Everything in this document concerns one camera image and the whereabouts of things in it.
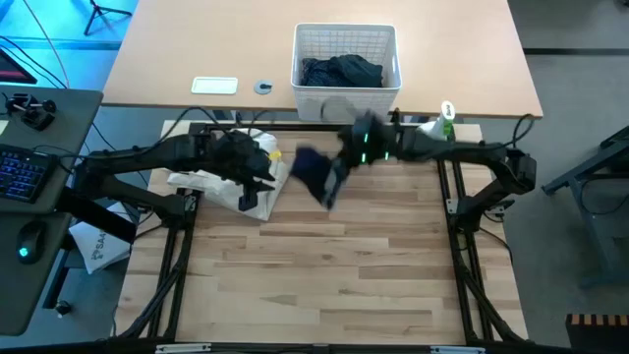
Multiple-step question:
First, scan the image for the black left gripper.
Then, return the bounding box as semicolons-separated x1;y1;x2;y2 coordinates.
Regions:
209;130;278;213

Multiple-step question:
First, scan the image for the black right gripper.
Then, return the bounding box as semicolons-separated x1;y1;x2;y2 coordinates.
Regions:
321;110;400;211

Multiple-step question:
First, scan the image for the black briefs white printed waistband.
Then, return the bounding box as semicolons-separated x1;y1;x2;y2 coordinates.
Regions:
289;145;345;210

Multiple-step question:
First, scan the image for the plain dark navy garment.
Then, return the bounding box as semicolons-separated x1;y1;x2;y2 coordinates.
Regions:
323;53;384;89

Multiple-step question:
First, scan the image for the white plastic laundry basket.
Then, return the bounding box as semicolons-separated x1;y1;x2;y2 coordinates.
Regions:
290;23;403;124

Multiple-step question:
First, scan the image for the cream white garment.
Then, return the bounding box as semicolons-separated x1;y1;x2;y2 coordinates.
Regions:
166;128;291;222

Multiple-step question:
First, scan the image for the small white rectangular tray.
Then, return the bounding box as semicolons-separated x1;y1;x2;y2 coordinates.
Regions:
190;76;240;96

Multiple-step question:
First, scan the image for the white spray bottle green trigger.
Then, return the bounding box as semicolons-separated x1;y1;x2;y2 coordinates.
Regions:
416;100;457;143

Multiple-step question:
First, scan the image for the tan wooden desk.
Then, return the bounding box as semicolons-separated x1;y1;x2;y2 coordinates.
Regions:
101;0;544;119

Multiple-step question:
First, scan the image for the white paper bag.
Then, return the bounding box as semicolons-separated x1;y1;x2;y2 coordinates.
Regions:
68;201;135;275

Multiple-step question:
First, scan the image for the grey side desk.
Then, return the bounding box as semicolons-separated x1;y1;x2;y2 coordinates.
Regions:
0;83;104;338

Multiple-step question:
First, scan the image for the black tripod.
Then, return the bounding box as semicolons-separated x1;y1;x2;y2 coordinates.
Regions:
82;0;134;37

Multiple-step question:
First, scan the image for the black computer mouse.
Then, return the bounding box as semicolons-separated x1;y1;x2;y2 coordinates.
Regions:
15;220;49;266

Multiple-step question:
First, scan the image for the black backlit keyboard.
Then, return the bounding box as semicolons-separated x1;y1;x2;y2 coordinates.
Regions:
0;143;60;205

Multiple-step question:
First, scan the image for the black desk clamp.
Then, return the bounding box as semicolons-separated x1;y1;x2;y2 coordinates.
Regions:
4;92;57;132

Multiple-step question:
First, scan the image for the dark blue-grey metal stand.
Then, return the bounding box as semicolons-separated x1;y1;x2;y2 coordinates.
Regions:
540;125;629;290

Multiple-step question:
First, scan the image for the dark tablet screen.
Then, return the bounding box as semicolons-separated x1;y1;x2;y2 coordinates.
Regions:
0;46;38;86

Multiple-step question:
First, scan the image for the black box with wooden stripes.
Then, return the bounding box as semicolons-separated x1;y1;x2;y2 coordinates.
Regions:
564;313;629;354

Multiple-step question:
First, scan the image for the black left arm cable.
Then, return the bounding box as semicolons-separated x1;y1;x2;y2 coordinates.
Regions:
154;105;276;147

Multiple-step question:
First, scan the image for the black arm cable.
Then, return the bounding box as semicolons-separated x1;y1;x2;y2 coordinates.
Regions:
510;113;537;148
154;105;276;147

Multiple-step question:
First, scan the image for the black aluminium table frame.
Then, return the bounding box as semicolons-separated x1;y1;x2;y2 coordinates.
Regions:
116;120;526;345

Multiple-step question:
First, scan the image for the silver metal bracket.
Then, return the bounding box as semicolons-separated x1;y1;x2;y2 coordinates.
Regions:
155;343;213;354
430;345;487;354

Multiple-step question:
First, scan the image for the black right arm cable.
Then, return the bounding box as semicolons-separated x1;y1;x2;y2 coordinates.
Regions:
510;113;537;148

